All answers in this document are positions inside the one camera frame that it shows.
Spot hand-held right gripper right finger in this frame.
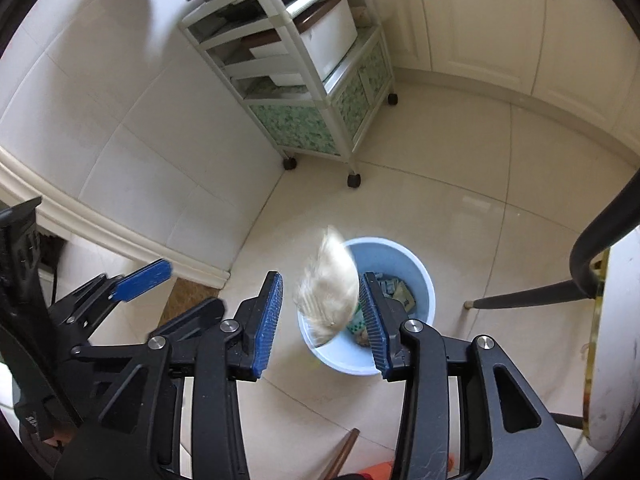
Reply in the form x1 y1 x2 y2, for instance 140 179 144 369
360 271 583 480

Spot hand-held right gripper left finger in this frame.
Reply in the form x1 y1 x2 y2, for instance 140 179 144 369
62 271 283 480

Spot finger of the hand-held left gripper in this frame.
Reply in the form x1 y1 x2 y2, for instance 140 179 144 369
70 297 224 361
50 258 173 331

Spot light blue trash bin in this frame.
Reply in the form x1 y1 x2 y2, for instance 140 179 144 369
296 236 436 376

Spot clear plastic bag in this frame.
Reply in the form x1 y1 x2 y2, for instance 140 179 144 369
292 225 361 348

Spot green snack packet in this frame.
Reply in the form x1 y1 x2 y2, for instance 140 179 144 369
380 275 417 312

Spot brown wooden stick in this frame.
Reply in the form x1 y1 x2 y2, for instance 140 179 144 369
320 428 361 480

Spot orange object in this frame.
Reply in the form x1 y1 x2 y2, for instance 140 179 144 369
357 455 456 480

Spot white rolling storage cart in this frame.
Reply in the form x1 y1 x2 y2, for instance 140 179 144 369
180 0 399 188

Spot round white marble table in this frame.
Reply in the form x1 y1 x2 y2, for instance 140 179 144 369
465 170 640 453

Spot white storage box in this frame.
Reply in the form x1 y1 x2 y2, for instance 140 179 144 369
250 0 358 88

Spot cream lower cabinets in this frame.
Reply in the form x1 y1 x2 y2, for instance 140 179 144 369
360 0 640 131

